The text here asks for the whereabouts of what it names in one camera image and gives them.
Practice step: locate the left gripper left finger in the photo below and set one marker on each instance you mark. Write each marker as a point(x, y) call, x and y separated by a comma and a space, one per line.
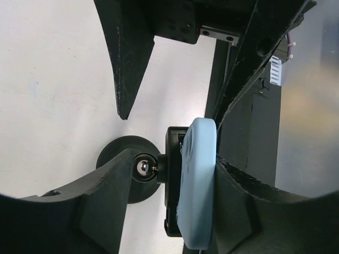
point(84, 216)

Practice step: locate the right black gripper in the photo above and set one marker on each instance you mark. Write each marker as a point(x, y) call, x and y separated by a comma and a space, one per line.
point(130, 42)

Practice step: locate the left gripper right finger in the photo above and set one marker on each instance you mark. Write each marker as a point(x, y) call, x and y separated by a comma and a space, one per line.
point(253, 217)

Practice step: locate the phone with light blue case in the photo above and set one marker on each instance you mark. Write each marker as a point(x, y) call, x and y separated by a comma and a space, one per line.
point(195, 207)

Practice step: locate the black phone stand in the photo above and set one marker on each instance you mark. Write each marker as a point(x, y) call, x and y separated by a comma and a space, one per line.
point(151, 168)

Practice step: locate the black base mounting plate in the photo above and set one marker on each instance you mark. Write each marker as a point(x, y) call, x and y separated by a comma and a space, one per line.
point(248, 140)

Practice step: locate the right white slotted cable duct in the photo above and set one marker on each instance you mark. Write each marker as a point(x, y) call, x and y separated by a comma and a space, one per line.
point(275, 70)

